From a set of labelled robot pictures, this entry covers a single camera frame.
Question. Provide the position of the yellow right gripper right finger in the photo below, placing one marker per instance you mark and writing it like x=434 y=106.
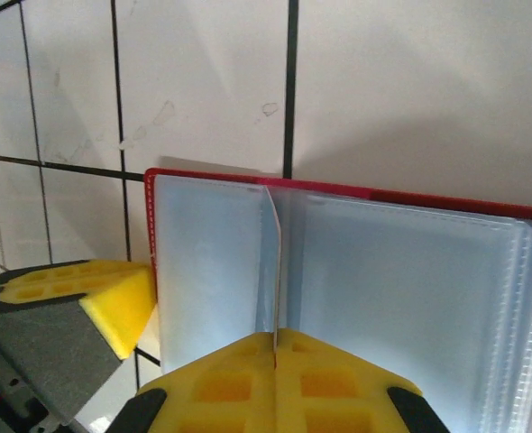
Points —
x=338 y=397

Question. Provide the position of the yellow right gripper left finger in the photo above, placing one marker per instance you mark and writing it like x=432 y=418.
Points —
x=221 y=397

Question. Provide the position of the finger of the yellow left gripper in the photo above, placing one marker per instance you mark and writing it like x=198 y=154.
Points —
x=121 y=311
x=76 y=268

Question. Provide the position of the red leather card holder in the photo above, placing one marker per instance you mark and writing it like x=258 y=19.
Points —
x=383 y=293

